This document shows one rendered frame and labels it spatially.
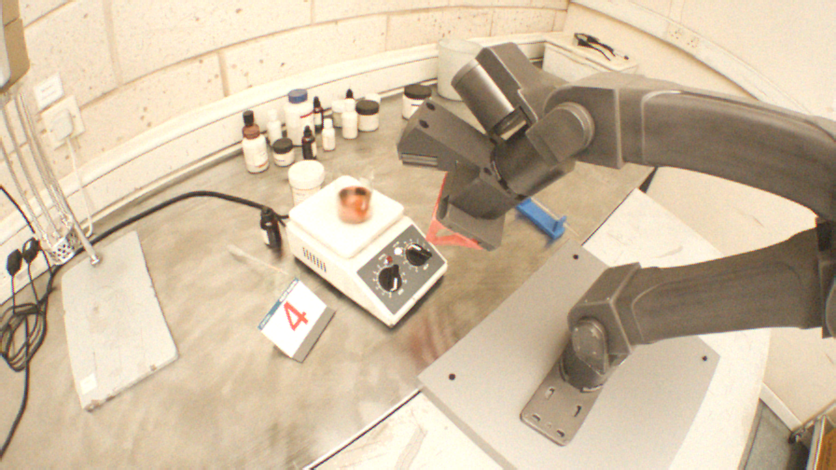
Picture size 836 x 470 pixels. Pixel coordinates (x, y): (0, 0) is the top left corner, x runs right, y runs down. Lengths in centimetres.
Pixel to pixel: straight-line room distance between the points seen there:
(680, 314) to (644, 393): 21
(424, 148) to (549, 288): 29
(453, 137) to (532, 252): 35
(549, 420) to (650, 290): 19
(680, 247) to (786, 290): 59
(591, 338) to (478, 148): 20
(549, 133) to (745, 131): 14
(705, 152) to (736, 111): 4
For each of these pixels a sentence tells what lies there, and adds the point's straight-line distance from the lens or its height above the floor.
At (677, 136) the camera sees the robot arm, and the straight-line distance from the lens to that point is 26.
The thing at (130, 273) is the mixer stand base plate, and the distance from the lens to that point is 68.
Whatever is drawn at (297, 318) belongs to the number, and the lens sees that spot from 50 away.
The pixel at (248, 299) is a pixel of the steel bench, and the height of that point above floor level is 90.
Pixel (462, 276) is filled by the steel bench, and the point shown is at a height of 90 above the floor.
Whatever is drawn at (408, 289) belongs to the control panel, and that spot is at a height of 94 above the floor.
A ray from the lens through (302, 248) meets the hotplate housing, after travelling 54.
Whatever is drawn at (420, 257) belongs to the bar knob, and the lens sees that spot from 52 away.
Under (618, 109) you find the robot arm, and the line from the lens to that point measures 26.
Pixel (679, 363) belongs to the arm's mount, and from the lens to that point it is 58.
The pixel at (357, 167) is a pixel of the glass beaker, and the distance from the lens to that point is 50.
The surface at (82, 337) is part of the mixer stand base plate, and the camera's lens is 66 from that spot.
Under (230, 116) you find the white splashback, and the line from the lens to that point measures 84.
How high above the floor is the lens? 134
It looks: 45 degrees down
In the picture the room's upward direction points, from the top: 7 degrees clockwise
